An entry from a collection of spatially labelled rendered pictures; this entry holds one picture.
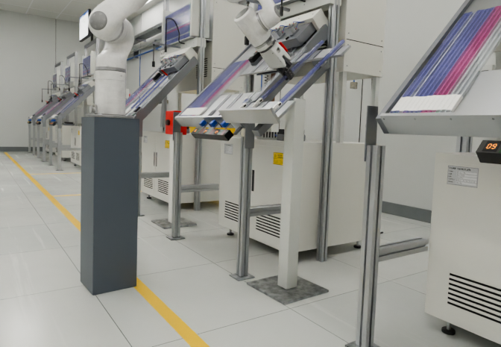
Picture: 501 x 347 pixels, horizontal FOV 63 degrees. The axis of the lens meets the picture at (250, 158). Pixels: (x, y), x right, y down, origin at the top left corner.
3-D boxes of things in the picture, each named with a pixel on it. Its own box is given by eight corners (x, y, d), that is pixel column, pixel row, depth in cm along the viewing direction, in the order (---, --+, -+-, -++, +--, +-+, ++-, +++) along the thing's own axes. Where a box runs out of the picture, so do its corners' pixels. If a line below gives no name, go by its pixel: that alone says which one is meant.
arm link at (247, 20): (273, 27, 161) (254, 40, 166) (253, 0, 155) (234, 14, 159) (272, 37, 155) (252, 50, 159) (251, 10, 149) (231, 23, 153)
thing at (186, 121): (243, 128, 186) (234, 116, 183) (182, 126, 241) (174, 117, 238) (245, 127, 187) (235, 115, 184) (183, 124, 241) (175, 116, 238)
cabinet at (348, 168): (286, 266, 205) (291, 142, 201) (217, 233, 263) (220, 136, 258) (372, 248, 242) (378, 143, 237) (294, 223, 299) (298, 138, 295)
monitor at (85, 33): (88, 37, 589) (88, 8, 586) (79, 43, 637) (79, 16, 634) (98, 39, 597) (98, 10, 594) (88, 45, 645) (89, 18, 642)
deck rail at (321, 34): (246, 128, 185) (238, 118, 182) (243, 128, 187) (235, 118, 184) (332, 33, 210) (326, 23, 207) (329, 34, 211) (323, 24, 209)
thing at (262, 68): (291, 74, 200) (286, 66, 197) (223, 84, 254) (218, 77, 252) (329, 33, 211) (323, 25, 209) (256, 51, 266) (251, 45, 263)
